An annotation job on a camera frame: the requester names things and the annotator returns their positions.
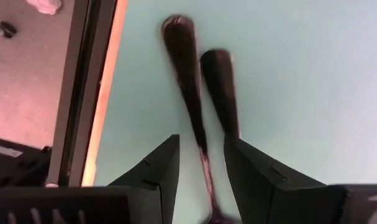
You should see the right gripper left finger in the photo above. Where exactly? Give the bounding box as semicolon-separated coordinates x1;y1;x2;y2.
109;134;180;224

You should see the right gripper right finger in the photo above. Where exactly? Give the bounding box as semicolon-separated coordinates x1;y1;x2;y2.
224;135;328;224

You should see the black spoon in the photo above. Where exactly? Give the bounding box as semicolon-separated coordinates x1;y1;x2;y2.
200;49;241;141
161;14;242;224

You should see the green table mat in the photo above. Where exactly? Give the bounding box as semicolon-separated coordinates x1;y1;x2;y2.
82;0;377;224

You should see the dark box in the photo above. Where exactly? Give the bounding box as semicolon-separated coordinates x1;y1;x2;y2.
0;130;52;189

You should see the white rounded object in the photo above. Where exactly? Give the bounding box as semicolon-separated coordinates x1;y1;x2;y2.
26;0;63;16

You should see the small black floor object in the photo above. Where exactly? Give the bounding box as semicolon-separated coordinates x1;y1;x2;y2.
0;21;18;39

